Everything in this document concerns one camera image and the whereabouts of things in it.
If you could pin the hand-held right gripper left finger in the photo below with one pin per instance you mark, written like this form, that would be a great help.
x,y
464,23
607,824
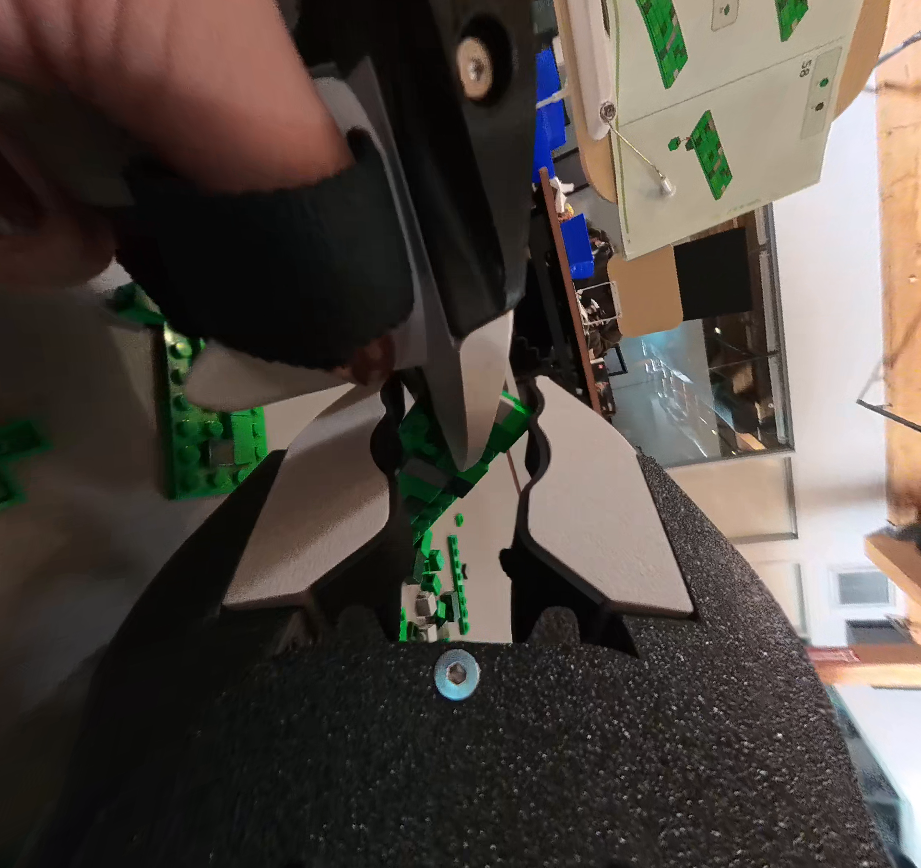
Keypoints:
x,y
324,515

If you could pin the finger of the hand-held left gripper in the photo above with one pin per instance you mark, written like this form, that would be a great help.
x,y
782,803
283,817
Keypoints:
x,y
478,386

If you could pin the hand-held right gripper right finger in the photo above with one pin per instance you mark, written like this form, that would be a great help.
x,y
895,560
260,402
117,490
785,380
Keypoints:
x,y
604,515

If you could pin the green toy brick assembly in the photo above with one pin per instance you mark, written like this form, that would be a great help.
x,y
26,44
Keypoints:
x,y
424,479

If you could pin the grey desk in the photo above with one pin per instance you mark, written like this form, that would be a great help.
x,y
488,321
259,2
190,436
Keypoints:
x,y
86,580

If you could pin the person's left hand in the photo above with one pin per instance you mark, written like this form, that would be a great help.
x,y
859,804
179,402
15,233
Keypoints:
x,y
158,55

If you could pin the blue storage bin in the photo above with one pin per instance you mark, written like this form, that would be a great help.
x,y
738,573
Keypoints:
x,y
575,245
550,112

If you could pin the long green studded plate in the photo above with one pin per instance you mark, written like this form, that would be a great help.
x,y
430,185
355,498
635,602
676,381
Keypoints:
x,y
457,580

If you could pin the tan rounded board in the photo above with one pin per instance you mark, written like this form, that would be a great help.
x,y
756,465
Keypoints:
x,y
647,292

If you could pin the black panel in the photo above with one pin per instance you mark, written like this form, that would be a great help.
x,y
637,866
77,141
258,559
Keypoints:
x,y
712,274

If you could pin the scattered loose toy bricks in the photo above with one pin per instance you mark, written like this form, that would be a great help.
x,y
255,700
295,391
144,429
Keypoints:
x,y
18,450

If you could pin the green studded base plate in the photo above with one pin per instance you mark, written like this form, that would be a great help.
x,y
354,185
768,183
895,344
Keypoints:
x,y
191,443

